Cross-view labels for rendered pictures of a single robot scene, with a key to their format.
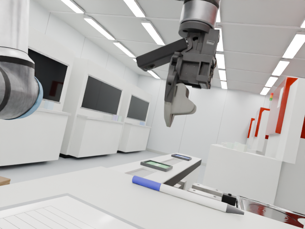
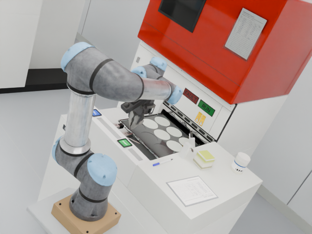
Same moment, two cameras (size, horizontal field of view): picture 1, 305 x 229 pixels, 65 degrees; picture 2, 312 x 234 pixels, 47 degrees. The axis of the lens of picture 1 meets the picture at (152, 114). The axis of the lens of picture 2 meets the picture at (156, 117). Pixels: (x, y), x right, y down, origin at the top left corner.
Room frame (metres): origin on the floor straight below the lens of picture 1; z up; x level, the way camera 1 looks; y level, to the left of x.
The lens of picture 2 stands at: (0.01, 1.34, 1.92)
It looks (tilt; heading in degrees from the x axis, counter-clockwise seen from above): 27 degrees down; 286
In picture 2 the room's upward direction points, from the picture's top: 23 degrees clockwise
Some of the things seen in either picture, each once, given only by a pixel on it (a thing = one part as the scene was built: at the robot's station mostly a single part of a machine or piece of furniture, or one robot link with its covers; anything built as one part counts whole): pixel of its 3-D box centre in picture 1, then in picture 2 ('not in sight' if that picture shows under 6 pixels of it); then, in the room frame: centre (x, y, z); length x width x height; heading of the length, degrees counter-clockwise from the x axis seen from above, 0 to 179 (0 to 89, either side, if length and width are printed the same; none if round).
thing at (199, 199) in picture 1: (184, 194); (163, 162); (0.30, -0.06, 0.97); 0.14 x 0.01 x 0.01; 71
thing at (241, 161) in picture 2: not in sight; (240, 163); (-0.01, -0.36, 1.01); 0.07 x 0.07 x 0.10
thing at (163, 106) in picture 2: not in sight; (183, 128); (0.39, -0.60, 0.89); 0.44 x 0.02 x 0.10; 161
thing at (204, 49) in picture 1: (193, 57); (144, 101); (0.50, -0.06, 1.20); 0.09 x 0.08 x 0.12; 72
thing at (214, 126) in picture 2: not in sight; (172, 95); (0.55, -0.67, 1.02); 0.81 x 0.03 x 0.40; 161
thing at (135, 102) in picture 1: (128, 119); not in sight; (7.71, 0.72, 1.00); 1.80 x 1.08 x 2.00; 161
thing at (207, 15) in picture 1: (198, 21); not in sight; (0.50, -0.05, 1.28); 0.08 x 0.08 x 0.05
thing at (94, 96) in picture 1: (90, 111); not in sight; (5.63, 1.45, 1.00); 1.80 x 1.08 x 2.00; 161
